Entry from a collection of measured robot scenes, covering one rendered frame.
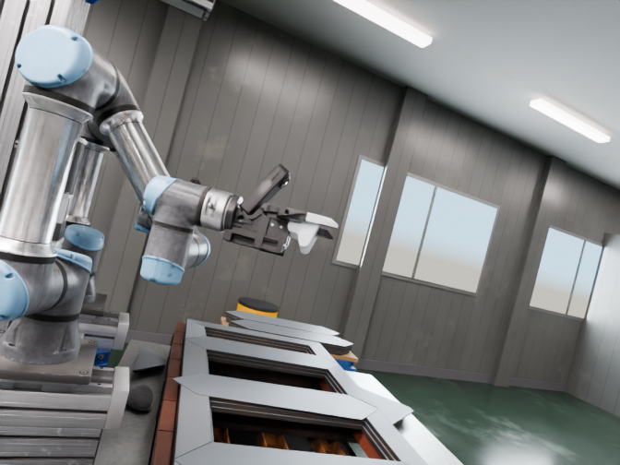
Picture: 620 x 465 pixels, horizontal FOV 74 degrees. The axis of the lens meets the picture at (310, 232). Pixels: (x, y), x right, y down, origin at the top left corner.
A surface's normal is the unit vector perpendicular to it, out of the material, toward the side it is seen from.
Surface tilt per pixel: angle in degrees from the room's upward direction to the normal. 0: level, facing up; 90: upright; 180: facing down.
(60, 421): 90
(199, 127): 90
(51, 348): 72
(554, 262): 90
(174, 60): 90
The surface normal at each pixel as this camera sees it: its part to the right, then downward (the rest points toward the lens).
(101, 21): 0.40, 0.10
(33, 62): 0.01, -0.14
